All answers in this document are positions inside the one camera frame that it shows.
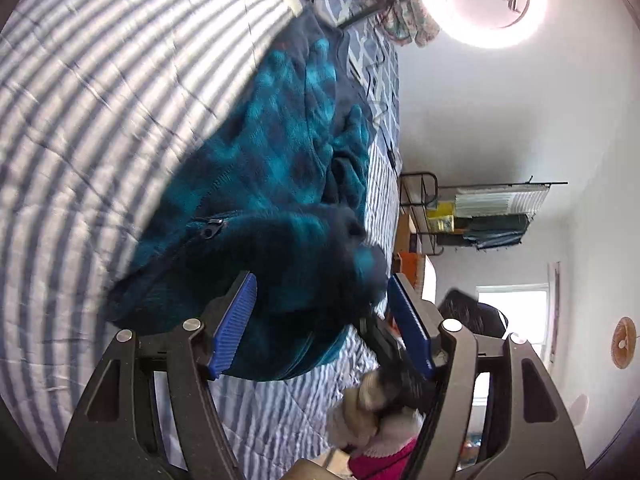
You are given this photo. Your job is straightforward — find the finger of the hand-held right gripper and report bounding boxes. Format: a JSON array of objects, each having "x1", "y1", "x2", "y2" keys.
[{"x1": 357, "y1": 314, "x2": 408, "y2": 368}]

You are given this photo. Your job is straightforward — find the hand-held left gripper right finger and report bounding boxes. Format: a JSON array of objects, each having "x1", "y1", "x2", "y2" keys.
[{"x1": 387, "y1": 274, "x2": 586, "y2": 480}]

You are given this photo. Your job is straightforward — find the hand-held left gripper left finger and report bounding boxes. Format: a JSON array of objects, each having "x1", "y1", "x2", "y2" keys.
[{"x1": 57, "y1": 271, "x2": 258, "y2": 480}]

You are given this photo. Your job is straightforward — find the teal plaid fleece jacket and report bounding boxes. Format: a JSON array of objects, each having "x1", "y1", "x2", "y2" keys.
[{"x1": 105, "y1": 10, "x2": 390, "y2": 382}]

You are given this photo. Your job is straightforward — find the person's right hand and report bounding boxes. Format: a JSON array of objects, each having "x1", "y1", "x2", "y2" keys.
[{"x1": 327, "y1": 370, "x2": 427, "y2": 457}]

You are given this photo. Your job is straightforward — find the orange box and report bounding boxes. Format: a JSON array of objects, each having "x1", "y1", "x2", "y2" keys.
[{"x1": 394, "y1": 254, "x2": 427, "y2": 302}]

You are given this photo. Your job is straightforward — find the black office chair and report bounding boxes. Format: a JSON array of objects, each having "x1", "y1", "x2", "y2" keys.
[{"x1": 436, "y1": 287, "x2": 510, "y2": 339}]

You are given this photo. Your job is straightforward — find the yellow packet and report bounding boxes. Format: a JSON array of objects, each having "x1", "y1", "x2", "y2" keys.
[{"x1": 429, "y1": 199, "x2": 457, "y2": 234}]

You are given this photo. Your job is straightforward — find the window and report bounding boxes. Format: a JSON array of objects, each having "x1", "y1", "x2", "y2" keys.
[{"x1": 474, "y1": 284, "x2": 549, "y2": 363}]

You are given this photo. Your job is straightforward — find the dark teal hanging cloth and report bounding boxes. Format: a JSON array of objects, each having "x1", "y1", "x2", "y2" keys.
[{"x1": 462, "y1": 214, "x2": 532, "y2": 252}]

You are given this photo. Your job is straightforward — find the tan object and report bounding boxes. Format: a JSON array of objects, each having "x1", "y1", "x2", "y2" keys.
[{"x1": 286, "y1": 447, "x2": 352, "y2": 480}]

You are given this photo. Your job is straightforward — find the black metal rack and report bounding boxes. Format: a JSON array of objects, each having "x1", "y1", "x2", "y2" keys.
[{"x1": 399, "y1": 171, "x2": 569, "y2": 257}]

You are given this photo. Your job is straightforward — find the white hanging cloth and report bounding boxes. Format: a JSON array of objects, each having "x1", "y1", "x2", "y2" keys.
[{"x1": 454, "y1": 183, "x2": 552, "y2": 219}]

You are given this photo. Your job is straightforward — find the grey striped bed cover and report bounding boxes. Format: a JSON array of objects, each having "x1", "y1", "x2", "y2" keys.
[{"x1": 0, "y1": 0, "x2": 433, "y2": 476}]

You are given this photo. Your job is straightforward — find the floral pillow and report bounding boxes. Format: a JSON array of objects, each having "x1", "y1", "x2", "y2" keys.
[{"x1": 350, "y1": 0, "x2": 443, "y2": 50}]

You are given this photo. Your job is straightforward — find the round wicker wall fan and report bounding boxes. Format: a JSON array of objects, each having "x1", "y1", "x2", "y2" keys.
[{"x1": 614, "y1": 316, "x2": 639, "y2": 370}]

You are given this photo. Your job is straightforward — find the ring light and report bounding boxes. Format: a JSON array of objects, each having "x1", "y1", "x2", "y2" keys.
[{"x1": 417, "y1": 0, "x2": 549, "y2": 51}]

